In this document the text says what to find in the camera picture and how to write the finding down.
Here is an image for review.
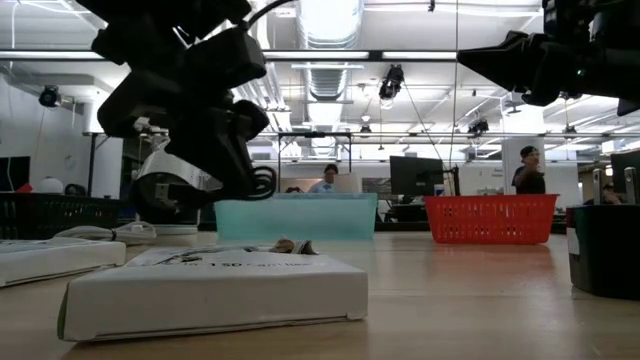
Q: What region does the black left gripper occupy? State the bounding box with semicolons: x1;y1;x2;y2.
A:
92;27;271;200

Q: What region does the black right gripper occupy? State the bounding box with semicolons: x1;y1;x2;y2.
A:
456;0;640;117

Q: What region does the red plastic mesh basket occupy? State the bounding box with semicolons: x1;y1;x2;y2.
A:
423;193;560;246

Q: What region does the black cube charger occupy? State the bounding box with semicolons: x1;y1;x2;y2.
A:
566;167;640;301

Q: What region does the teal translucent plastic bin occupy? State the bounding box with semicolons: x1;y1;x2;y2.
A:
213;192;380;241

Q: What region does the long ceiling light strip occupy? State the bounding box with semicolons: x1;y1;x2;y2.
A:
0;48;640;63

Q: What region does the beige laptop lid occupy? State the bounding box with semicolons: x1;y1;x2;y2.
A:
333;173;362;195

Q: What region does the black computer monitor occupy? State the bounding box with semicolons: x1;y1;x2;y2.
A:
389;155;445;197
609;149;640;201
0;155;31;192

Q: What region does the white oblong product box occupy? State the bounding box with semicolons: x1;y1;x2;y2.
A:
56;244;370;344

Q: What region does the white dome object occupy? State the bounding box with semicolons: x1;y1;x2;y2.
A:
37;175;65;195

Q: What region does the black mesh basket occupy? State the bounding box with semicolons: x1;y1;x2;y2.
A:
0;192;124;240

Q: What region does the white square product box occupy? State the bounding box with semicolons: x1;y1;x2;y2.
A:
0;236;127;290

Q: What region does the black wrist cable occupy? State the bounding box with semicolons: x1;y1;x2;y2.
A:
246;0;297;26

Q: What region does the black support post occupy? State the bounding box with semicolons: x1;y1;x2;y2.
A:
87;132;100;199

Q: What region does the silver ventilation duct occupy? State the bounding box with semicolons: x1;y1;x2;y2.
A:
294;0;366;101

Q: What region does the black aluminium table frame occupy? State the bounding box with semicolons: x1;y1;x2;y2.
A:
374;220;571;236

